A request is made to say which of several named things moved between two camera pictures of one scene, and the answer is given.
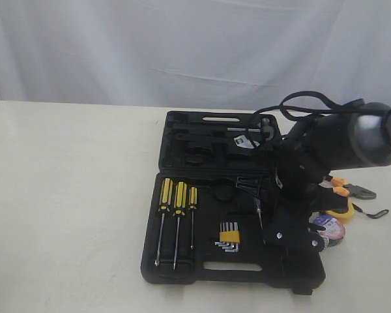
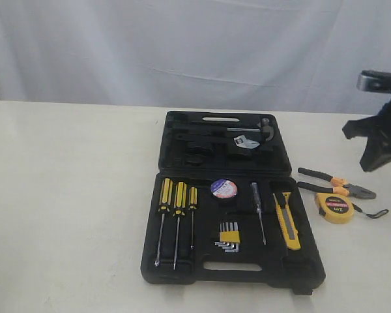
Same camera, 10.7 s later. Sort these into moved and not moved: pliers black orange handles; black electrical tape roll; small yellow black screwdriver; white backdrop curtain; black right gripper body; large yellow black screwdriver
Moved: black electrical tape roll; black right gripper body
Not moved: white backdrop curtain; large yellow black screwdriver; small yellow black screwdriver; pliers black orange handles
